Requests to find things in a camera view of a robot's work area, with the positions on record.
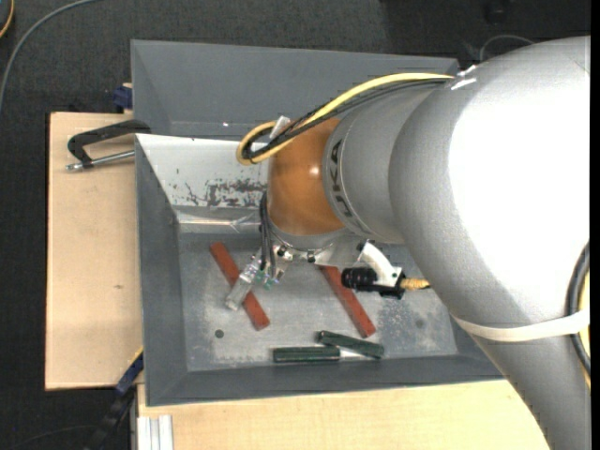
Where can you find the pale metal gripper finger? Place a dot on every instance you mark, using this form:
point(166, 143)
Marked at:
point(237, 292)

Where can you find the red-brown flat block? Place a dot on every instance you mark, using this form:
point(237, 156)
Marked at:
point(349, 303)
point(255, 310)

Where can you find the grey metal bin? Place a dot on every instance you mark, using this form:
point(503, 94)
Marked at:
point(300, 307)

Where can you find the dark green flat block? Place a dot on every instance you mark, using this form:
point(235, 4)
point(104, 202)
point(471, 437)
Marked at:
point(304, 354)
point(356, 344)

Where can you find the pale flat board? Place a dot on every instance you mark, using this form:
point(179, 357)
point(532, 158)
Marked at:
point(94, 251)

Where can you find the black cylinder on white bracket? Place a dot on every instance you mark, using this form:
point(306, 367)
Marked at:
point(361, 278)

